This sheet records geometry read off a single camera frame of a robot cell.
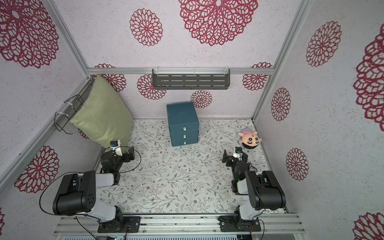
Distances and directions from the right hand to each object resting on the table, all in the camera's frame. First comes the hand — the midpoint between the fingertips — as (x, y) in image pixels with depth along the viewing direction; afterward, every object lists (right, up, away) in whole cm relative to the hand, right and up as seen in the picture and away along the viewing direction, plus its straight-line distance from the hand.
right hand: (233, 149), depth 90 cm
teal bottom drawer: (-35, +4, +10) cm, 36 cm away
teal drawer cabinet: (-31, +22, +5) cm, 38 cm away
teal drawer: (-30, +9, +7) cm, 32 cm away
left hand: (-66, 0, +4) cm, 66 cm away
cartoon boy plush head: (+13, +5, +8) cm, 16 cm away
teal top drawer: (-29, +13, +1) cm, 32 cm away
